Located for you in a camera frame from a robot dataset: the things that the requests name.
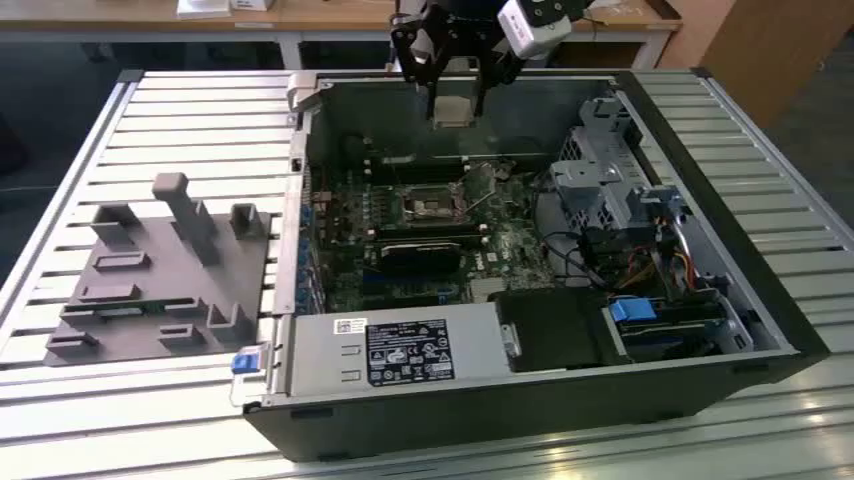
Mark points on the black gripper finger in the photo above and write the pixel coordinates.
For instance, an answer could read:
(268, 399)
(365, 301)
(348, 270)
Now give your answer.
(496, 67)
(427, 70)

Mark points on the silver square CPU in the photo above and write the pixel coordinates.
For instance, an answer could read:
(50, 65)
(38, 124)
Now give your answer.
(455, 112)

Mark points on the CPU socket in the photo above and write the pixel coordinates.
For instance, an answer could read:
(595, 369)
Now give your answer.
(429, 205)

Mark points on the black RAM slot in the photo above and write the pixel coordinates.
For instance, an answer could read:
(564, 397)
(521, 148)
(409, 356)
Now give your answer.
(427, 238)
(427, 229)

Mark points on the grey metal drive cage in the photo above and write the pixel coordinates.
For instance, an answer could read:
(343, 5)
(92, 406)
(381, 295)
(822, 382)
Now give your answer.
(587, 190)

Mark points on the white box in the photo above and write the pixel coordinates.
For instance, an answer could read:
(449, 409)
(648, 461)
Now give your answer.
(252, 4)
(201, 7)

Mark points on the green motherboard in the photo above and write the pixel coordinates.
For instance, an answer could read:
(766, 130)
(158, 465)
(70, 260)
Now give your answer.
(520, 250)

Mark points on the black graphics card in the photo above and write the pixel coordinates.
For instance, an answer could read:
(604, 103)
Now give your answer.
(420, 257)

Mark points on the wooden cabinet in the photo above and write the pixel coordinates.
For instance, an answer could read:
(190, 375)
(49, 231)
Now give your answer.
(780, 50)

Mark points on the small silver heatsink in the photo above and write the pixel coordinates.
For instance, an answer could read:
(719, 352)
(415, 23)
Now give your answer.
(487, 291)

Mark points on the blue disk carrier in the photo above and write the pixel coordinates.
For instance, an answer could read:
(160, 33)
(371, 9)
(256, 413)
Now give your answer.
(632, 311)

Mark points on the black plastic shroud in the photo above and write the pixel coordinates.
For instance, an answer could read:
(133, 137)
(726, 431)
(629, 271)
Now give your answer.
(560, 330)

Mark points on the grey plastic parts rack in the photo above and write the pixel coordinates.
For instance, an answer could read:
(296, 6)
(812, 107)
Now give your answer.
(166, 280)

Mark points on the grey power supply unit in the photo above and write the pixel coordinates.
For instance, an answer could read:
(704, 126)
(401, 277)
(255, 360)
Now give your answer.
(320, 350)

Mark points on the green RAM stick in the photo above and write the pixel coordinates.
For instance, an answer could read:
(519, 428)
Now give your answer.
(166, 304)

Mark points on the blue case latch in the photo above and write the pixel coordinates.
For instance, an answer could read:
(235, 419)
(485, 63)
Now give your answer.
(244, 362)

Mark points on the black open PC case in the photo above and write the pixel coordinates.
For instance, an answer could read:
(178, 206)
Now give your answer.
(467, 420)

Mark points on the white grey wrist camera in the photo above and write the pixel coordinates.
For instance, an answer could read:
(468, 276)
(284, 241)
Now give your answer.
(533, 27)

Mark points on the blue grey plastic bracket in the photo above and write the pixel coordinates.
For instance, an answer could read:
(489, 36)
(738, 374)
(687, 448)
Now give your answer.
(662, 196)

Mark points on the wooden desk white frame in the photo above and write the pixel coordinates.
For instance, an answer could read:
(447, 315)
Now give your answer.
(133, 22)

